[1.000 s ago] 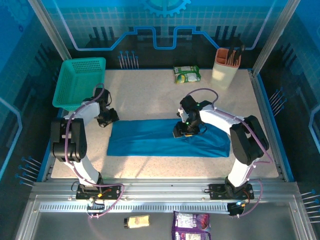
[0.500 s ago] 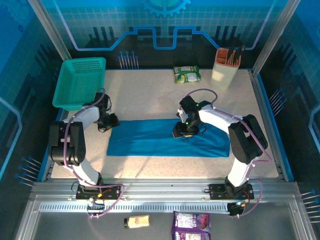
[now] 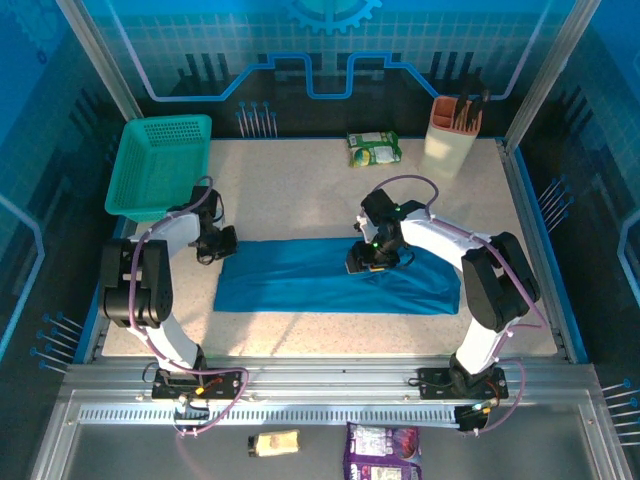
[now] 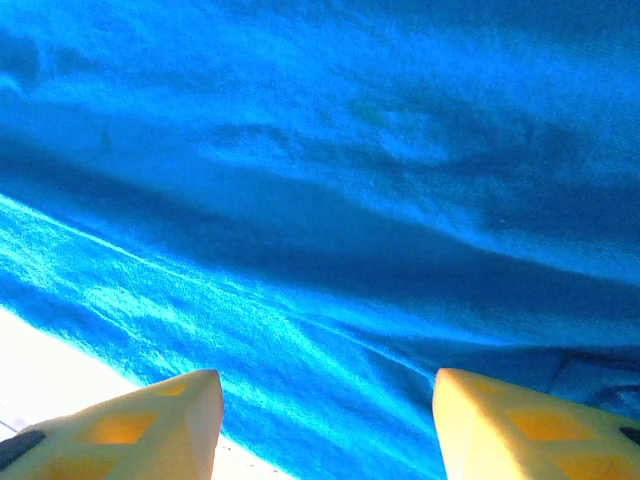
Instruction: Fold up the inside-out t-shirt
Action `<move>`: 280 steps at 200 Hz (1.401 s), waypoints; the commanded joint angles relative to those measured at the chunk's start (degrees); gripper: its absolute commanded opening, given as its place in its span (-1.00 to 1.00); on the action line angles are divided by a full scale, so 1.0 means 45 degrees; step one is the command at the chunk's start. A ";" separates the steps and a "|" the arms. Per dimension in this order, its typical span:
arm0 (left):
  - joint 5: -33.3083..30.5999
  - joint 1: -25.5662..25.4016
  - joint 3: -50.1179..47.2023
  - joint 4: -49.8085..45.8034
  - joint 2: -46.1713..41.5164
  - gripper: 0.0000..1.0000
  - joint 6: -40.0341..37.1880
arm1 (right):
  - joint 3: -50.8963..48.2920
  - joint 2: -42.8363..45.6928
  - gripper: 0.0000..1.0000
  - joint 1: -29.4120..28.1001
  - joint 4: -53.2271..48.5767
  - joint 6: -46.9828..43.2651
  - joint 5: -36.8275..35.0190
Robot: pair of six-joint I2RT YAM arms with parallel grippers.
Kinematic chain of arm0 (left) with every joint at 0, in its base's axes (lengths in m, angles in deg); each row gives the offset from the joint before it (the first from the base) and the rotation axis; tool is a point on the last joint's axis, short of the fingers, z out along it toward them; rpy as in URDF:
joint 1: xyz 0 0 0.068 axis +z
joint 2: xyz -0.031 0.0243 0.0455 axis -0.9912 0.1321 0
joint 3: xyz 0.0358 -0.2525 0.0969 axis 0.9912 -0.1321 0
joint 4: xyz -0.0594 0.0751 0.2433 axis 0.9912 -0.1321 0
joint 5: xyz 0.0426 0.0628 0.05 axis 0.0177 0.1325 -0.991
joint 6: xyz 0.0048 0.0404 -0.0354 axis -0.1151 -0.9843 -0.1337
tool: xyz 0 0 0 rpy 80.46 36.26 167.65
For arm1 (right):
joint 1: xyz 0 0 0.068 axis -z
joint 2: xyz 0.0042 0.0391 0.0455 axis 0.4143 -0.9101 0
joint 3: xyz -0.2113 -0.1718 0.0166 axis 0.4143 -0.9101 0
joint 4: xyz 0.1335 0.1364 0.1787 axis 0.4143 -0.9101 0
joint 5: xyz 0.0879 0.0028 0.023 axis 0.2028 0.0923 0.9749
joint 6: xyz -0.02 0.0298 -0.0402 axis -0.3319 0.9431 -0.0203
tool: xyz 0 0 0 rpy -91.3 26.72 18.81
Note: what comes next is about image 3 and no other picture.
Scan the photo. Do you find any yellow wrapped snack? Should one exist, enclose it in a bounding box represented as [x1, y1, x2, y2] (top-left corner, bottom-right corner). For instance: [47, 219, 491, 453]
[247, 429, 301, 458]

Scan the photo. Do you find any aluminium side rail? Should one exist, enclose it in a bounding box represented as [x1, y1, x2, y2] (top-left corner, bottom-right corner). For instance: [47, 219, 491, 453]
[494, 138, 576, 362]

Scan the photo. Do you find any black utensil handle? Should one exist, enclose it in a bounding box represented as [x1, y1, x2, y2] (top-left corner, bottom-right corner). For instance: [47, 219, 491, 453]
[455, 87, 474, 131]
[468, 88, 492, 134]

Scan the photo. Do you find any green snack packet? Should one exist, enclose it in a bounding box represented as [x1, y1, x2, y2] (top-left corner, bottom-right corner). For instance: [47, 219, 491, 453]
[346, 130, 403, 169]

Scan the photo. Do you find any small black controller box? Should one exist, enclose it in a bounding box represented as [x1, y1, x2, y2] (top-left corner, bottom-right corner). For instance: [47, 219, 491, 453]
[455, 403, 494, 434]

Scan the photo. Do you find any slotted aluminium cable duct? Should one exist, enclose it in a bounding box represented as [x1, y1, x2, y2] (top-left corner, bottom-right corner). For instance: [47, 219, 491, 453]
[78, 407, 461, 426]

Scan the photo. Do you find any aluminium frame post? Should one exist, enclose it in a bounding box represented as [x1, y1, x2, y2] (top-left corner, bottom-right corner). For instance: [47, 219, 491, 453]
[55, 0, 145, 121]
[503, 0, 596, 151]

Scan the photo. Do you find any green plastic basket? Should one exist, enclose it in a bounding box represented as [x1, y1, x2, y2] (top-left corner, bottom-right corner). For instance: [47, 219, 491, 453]
[104, 113, 213, 224]

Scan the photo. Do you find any beige utensil holder orange rim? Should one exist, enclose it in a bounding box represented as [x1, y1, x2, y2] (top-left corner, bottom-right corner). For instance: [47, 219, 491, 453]
[418, 95, 484, 179]

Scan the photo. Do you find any purple snack packet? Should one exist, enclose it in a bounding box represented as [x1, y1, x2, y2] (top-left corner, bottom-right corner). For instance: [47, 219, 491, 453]
[343, 422, 424, 480]

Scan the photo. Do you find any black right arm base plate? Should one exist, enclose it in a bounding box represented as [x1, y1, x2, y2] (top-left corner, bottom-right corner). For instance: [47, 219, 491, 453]
[418, 367, 509, 401]

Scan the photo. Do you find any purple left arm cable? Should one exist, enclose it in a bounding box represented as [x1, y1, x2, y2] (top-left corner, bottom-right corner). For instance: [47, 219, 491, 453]
[127, 174, 251, 440]

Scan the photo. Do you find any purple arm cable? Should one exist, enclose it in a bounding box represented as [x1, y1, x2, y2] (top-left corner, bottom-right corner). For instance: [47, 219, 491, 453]
[127, 174, 251, 440]
[369, 173, 549, 436]

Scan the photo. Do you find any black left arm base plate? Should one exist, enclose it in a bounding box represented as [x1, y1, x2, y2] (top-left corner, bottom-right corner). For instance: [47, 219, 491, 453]
[151, 367, 245, 401]

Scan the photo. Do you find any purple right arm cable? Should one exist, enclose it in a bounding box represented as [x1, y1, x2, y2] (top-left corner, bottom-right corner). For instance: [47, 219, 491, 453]
[369, 173, 549, 436]

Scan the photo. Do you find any blue t-shirt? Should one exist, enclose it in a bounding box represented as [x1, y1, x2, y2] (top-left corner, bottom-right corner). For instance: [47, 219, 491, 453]
[213, 237, 462, 316]

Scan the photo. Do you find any aluminium rail beam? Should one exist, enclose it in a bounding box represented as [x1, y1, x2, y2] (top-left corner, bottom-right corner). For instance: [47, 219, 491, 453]
[64, 355, 599, 407]

